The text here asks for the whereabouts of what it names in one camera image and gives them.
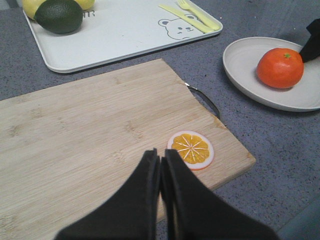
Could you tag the yellow plastic fork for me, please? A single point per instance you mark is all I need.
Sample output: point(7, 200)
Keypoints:
point(201, 16)

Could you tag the orange slice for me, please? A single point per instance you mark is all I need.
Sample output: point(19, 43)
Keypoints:
point(195, 149)

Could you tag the metal cutting board handle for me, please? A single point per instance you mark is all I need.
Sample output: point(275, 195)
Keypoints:
point(205, 99)

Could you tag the green lime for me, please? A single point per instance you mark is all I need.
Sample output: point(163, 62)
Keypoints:
point(59, 16)

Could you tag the wooden cutting board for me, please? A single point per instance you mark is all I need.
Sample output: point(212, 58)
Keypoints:
point(66, 149)

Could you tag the yellow lemon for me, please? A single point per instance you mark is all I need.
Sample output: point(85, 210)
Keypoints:
point(31, 6)
point(86, 4)

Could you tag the yellow lemon left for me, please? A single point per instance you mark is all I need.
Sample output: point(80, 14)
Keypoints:
point(31, 6)

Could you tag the beige round plate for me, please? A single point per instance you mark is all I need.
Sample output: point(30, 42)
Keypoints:
point(240, 60)

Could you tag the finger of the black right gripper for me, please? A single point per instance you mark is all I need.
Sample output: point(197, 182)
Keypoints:
point(311, 49)

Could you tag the yellow plastic knife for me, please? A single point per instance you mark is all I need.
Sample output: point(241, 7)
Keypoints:
point(198, 25)

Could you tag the orange tangerine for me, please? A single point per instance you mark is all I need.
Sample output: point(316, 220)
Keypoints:
point(280, 68)

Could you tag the white bear tray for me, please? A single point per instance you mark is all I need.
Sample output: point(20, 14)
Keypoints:
point(113, 30)

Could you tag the yellow lemon right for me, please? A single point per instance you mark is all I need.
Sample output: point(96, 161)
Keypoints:
point(86, 4)

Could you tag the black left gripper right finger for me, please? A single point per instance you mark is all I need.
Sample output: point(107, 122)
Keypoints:
point(194, 212)

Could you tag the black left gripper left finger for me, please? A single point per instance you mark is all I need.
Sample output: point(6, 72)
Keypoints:
point(130, 214)

